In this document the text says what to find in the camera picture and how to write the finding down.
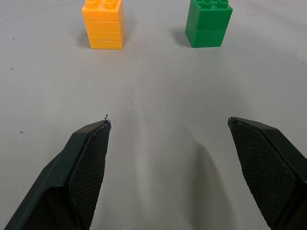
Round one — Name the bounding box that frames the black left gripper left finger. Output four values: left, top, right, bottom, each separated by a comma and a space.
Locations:
4, 119, 112, 230

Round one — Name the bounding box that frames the yellow toy brick stack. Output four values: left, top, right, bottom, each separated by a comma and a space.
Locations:
81, 0, 125, 50

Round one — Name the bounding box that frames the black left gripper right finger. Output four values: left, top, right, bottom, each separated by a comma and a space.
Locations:
227, 116, 307, 230

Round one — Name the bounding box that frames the green toy brick stack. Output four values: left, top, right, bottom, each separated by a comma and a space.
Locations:
185, 0, 234, 48

